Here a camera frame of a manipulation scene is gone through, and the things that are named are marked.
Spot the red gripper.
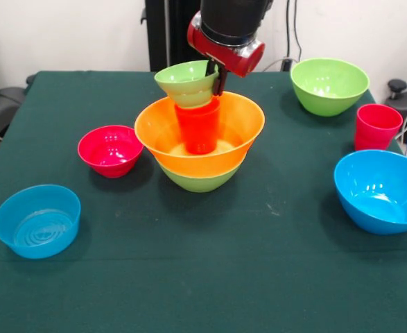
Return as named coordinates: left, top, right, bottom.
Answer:
left=187, top=12, right=266, bottom=96

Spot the small green plastic bowl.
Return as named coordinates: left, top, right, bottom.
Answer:
left=153, top=60, right=221, bottom=109

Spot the orange plastic cup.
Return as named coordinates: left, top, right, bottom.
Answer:
left=173, top=97, right=221, bottom=155

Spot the large orange plastic bowl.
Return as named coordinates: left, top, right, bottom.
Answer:
left=134, top=90, right=266, bottom=180

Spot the large green plastic bowl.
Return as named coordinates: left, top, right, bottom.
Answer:
left=159, top=162, right=242, bottom=194
left=290, top=58, right=370, bottom=117

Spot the small pink plastic bowl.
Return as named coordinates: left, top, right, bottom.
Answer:
left=77, top=125, right=144, bottom=179

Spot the large blue plastic bowl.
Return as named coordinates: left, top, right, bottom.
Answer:
left=334, top=149, right=407, bottom=236

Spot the small blue plastic bowl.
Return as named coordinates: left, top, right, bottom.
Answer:
left=0, top=184, right=82, bottom=260

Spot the red plastic cup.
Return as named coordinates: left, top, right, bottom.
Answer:
left=354, top=103, right=404, bottom=152

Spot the black round knob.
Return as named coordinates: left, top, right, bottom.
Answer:
left=387, top=78, right=407, bottom=101

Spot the dark green table cloth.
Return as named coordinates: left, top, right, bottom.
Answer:
left=0, top=70, right=407, bottom=333

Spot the black chair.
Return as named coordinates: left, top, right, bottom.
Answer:
left=0, top=44, right=27, bottom=139

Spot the grey cable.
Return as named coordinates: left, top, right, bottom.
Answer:
left=261, top=58, right=287, bottom=72

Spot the black cable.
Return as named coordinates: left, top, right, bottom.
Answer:
left=285, top=0, right=293, bottom=60
left=293, top=0, right=303, bottom=60

